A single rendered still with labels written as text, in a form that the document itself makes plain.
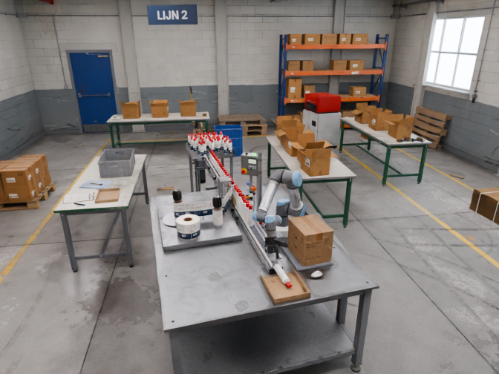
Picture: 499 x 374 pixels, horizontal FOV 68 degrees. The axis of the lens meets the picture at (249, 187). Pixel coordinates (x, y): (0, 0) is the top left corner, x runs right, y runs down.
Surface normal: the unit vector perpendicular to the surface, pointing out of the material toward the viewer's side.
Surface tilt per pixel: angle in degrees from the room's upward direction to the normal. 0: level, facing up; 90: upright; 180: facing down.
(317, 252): 90
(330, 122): 90
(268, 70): 90
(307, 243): 90
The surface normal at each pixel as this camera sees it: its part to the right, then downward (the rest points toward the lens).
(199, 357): 0.00, -0.92
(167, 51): 0.15, 0.37
